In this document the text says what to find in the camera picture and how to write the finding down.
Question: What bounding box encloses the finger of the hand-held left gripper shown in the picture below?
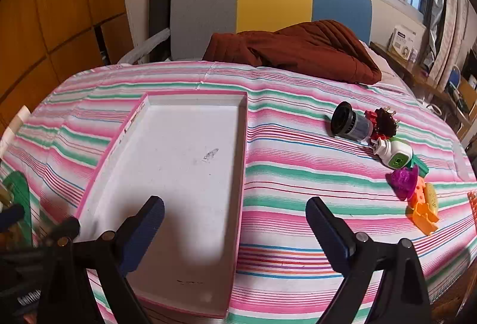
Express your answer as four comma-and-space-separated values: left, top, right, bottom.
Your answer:
0, 205, 25, 232
37, 217, 81, 247

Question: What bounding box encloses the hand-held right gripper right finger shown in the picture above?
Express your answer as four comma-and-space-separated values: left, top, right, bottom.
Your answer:
306, 196, 435, 324

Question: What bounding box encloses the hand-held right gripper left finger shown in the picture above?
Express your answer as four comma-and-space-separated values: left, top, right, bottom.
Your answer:
37, 195, 166, 324

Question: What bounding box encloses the pink cardboard box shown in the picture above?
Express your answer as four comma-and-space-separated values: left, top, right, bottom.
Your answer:
75, 91, 248, 319

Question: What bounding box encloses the green white plug-in device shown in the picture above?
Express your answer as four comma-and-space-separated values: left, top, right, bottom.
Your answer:
371, 135, 413, 170

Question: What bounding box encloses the black clear cylinder brush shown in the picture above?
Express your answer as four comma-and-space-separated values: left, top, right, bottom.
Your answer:
330, 101, 375, 144

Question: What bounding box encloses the green plastic piece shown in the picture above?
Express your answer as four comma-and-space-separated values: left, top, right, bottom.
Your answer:
410, 156, 430, 178

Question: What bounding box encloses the striped bed blanket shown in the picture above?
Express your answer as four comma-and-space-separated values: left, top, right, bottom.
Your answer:
0, 61, 477, 324

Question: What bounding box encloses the white cardboard piece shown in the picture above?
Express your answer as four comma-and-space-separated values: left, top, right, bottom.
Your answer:
0, 105, 31, 158

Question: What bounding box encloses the purple plastic toy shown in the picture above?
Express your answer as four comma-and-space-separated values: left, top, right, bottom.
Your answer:
389, 165, 420, 201

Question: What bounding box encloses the orange toy block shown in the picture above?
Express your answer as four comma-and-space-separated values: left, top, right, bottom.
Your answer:
409, 203, 441, 236

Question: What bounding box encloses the orange holed toy piece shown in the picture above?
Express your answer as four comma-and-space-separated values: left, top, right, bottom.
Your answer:
408, 175, 428, 208

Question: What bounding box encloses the yellow toy piece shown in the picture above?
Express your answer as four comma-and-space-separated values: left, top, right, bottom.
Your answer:
425, 182, 440, 215

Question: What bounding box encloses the orange lattice piece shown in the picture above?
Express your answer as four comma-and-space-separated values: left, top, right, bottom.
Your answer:
467, 190, 477, 228

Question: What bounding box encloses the pale pink pillow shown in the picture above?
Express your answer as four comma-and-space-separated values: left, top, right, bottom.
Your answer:
358, 41, 411, 90

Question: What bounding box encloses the wooden desk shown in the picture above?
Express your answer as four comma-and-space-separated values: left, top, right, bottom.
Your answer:
371, 42, 475, 132

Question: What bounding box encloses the brown quilted jacket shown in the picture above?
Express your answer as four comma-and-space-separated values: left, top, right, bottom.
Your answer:
203, 20, 383, 84

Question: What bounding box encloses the blue chair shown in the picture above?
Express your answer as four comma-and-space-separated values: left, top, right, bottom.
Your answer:
445, 65, 463, 94

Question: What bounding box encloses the white carton box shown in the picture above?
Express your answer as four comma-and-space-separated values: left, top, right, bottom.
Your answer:
388, 26, 418, 60

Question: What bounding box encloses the wooden wardrobe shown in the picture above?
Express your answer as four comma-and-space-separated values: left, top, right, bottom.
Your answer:
0, 0, 133, 131

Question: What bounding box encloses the striped curtain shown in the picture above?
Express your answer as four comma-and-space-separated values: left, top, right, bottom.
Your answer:
428, 0, 475, 88

